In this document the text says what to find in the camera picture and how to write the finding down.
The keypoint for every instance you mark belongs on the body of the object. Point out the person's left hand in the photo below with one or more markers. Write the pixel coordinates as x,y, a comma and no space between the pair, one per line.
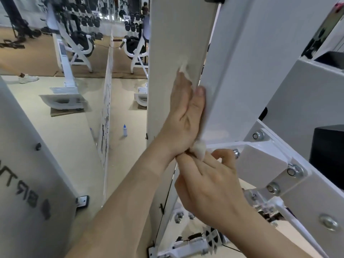
180,120

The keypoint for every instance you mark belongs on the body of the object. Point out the person's right hand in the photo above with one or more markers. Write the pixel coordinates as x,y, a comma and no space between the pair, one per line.
212,190

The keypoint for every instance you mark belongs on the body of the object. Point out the white cleaning wipe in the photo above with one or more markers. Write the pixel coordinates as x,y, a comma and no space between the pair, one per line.
199,150

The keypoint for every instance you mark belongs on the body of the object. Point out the white gym machine frame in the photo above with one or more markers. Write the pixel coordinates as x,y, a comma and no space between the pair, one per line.
242,64

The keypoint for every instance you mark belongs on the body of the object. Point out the person's left forearm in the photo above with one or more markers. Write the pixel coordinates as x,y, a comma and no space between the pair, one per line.
121,212

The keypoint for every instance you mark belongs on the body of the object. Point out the brown cardboard sheet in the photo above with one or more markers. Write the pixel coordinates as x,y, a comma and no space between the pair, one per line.
142,106

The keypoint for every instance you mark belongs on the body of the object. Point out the small white blue bottle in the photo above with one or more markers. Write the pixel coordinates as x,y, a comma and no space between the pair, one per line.
125,130

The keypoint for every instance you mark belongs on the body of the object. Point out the black square cushion pad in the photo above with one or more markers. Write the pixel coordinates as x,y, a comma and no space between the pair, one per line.
328,150

